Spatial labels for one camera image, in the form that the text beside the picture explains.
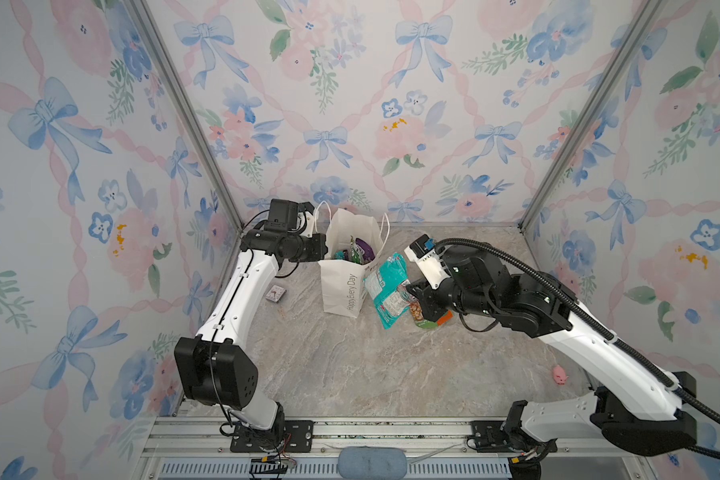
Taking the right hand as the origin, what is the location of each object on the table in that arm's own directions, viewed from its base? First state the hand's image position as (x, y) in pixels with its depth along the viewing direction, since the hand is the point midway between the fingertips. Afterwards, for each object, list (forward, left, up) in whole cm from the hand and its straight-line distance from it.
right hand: (408, 285), depth 62 cm
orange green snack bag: (+10, -8, -34) cm, 37 cm away
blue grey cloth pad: (-28, +7, -31) cm, 42 cm away
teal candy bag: (+1, +4, -2) cm, 5 cm away
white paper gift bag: (+31, +13, -21) cm, 39 cm away
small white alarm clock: (+17, +39, -31) cm, 52 cm away
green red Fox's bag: (+26, +17, -22) cm, 38 cm away
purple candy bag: (+28, +10, -22) cm, 37 cm away
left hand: (+18, +19, -8) cm, 28 cm away
